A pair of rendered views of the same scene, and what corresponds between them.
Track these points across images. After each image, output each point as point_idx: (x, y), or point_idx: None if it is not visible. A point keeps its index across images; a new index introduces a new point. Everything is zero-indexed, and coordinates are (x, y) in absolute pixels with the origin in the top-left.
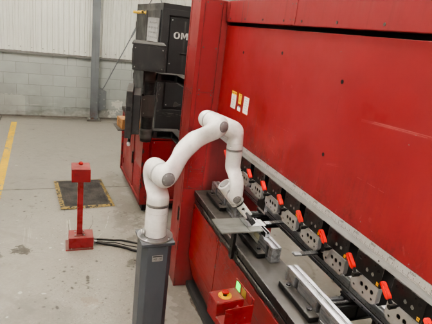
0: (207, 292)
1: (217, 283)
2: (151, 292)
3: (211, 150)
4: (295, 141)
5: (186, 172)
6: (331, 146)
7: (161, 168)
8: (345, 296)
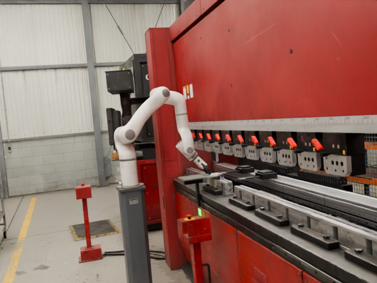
0: None
1: None
2: (134, 232)
3: None
4: (217, 90)
5: (163, 164)
6: (233, 76)
7: (124, 127)
8: (283, 199)
